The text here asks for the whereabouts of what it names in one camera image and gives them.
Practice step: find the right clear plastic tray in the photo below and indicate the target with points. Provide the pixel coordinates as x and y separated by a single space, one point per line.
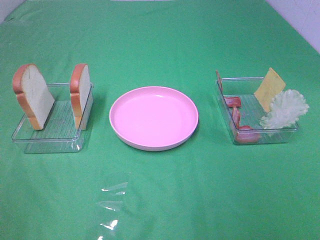
250 111

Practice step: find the green tablecloth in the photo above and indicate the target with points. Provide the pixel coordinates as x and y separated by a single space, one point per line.
206 189

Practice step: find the clear tape patch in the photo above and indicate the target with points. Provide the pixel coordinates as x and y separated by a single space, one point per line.
109 203

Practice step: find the pink round plate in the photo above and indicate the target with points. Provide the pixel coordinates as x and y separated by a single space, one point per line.
154 118

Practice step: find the bacon strip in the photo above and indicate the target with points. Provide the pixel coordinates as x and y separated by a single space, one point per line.
231 102
243 134

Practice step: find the bread slice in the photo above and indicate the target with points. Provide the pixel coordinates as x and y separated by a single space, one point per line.
32 94
81 98

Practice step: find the clear plastic tray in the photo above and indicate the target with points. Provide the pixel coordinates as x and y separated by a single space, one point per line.
59 134
250 111

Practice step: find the left clear plastic tray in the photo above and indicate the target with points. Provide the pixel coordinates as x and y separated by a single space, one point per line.
59 134

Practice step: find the yellow cheese slice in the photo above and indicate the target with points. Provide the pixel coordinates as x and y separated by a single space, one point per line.
271 85

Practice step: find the green lettuce leaf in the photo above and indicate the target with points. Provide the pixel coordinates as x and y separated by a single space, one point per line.
285 110

